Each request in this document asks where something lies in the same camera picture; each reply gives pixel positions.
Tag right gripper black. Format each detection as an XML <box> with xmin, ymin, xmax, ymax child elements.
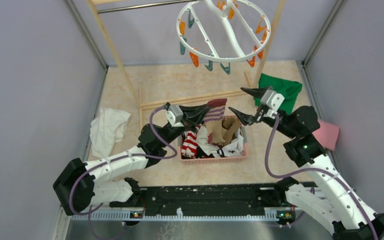
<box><xmin>228</xmin><ymin>85</ymin><xmax>297</xmax><ymax>139</ymax></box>

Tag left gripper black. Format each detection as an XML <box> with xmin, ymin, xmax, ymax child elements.
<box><xmin>159</xmin><ymin>103</ymin><xmax>212</xmax><ymax>148</ymax></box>

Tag beige purple striped sock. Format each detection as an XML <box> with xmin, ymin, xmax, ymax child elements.
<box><xmin>203</xmin><ymin>98</ymin><xmax>228</xmax><ymax>145</ymax></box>

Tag white round clip hanger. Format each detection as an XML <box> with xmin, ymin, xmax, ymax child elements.
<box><xmin>175</xmin><ymin>0</ymin><xmax>273</xmax><ymax>65</ymax></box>

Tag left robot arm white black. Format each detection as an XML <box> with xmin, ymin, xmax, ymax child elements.
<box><xmin>52</xmin><ymin>102</ymin><xmax>212</xmax><ymax>216</ymax></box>

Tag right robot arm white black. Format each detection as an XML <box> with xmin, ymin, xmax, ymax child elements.
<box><xmin>232</xmin><ymin>87</ymin><xmax>384</xmax><ymax>240</ymax></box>

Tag orange clip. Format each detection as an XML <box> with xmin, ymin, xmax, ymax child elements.
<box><xmin>189</xmin><ymin>51</ymin><xmax>200</xmax><ymax>68</ymax></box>
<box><xmin>246</xmin><ymin>45</ymin><xmax>258</xmax><ymax>68</ymax></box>

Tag red white striped sock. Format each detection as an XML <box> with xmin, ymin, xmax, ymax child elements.
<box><xmin>180</xmin><ymin>131</ymin><xmax>199</xmax><ymax>158</ymax></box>

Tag green cloth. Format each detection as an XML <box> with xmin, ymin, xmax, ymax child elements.
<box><xmin>258</xmin><ymin>73</ymin><xmax>303</xmax><ymax>114</ymax></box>

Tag white black sock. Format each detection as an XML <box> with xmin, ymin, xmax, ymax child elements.
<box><xmin>196</xmin><ymin>126</ymin><xmax>244</xmax><ymax>158</ymax></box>

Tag pink plastic basket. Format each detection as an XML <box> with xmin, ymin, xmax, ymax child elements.
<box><xmin>178</xmin><ymin>116</ymin><xmax>249</xmax><ymax>164</ymax></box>

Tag pink cloth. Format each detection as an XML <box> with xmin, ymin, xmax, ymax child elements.
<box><xmin>312</xmin><ymin>119</ymin><xmax>340</xmax><ymax>151</ymax></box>

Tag white cloth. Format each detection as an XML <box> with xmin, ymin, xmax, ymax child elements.
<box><xmin>89</xmin><ymin>107</ymin><xmax>131</xmax><ymax>159</ymax></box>

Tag metal rack rod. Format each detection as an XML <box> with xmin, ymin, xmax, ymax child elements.
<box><xmin>97</xmin><ymin>0</ymin><xmax>194</xmax><ymax>14</ymax></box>

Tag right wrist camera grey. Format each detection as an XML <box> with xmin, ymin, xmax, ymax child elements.
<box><xmin>260</xmin><ymin>88</ymin><xmax>285</xmax><ymax>119</ymax></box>

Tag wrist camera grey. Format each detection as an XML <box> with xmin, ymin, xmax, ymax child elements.
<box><xmin>260</xmin><ymin>88</ymin><xmax>285</xmax><ymax>119</ymax></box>
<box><xmin>165</xmin><ymin>104</ymin><xmax>184</xmax><ymax>127</ymax></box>

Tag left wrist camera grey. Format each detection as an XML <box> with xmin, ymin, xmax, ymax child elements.
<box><xmin>165</xmin><ymin>104</ymin><xmax>184</xmax><ymax>127</ymax></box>

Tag wooden drying rack frame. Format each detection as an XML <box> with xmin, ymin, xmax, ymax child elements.
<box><xmin>87</xmin><ymin>0</ymin><xmax>286</xmax><ymax>125</ymax></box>

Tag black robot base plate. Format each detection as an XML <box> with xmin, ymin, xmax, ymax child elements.
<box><xmin>109</xmin><ymin>177</ymin><xmax>298</xmax><ymax>217</ymax></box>

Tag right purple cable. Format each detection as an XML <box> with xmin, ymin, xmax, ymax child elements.
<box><xmin>264</xmin><ymin>113</ymin><xmax>378</xmax><ymax>240</ymax></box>

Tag purple cable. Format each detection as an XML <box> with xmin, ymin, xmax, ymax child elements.
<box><xmin>264</xmin><ymin>113</ymin><xmax>378</xmax><ymax>240</ymax></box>
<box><xmin>67</xmin><ymin>105</ymin><xmax>179</xmax><ymax>240</ymax></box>

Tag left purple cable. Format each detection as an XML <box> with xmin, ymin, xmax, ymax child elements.
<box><xmin>67</xmin><ymin>105</ymin><xmax>179</xmax><ymax>240</ymax></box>

